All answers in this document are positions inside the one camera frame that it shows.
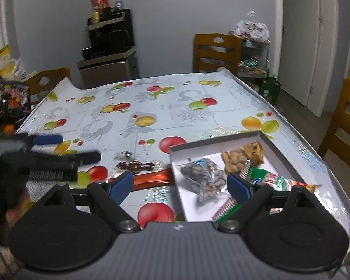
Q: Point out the green prawn cracker bag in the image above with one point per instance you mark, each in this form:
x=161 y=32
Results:
x=268 y=180

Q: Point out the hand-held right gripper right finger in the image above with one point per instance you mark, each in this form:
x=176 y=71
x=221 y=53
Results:
x=239 y=188

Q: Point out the orange foil packet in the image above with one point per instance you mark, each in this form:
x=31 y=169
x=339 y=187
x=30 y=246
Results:
x=154 y=178

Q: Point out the white plastic bag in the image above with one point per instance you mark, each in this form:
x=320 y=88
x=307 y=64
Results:
x=250 y=29

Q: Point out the fruit print tablecloth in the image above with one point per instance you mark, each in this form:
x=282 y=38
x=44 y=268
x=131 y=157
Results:
x=178 y=113

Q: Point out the wooden chair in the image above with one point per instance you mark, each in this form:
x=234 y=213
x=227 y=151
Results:
x=347 y=122
x=215 y=52
x=46 y=84

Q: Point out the grey cardboard box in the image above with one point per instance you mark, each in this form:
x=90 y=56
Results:
x=192 y=210

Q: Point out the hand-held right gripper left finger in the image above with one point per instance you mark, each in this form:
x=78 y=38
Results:
x=121 y=185

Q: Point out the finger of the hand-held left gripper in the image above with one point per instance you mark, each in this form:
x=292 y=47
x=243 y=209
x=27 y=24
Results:
x=48 y=139
x=81 y=158

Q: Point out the snack packets on rack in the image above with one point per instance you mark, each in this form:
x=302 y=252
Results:
x=252 y=65

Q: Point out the clear nut packet blue label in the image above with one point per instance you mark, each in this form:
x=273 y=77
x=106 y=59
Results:
x=201 y=175

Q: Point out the coated peanut packet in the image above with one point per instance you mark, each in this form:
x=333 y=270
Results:
x=236 y=159

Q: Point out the black printed snack bag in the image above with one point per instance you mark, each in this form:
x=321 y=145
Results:
x=8 y=99

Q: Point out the white door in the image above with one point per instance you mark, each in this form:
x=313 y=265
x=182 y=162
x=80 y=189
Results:
x=300 y=49

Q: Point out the metal storage rack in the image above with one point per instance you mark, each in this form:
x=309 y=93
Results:
x=253 y=51

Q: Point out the yellow bottle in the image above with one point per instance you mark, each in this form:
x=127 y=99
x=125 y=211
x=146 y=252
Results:
x=95 y=14

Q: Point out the small orange round object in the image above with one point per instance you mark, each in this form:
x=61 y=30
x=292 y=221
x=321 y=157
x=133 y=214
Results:
x=8 y=128

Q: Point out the grey cabinet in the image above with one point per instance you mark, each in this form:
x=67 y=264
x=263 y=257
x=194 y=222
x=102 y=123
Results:
x=105 y=71

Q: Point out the black coffee machine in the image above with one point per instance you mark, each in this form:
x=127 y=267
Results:
x=110 y=32

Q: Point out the green shopping bag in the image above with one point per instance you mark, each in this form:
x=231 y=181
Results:
x=270 y=90

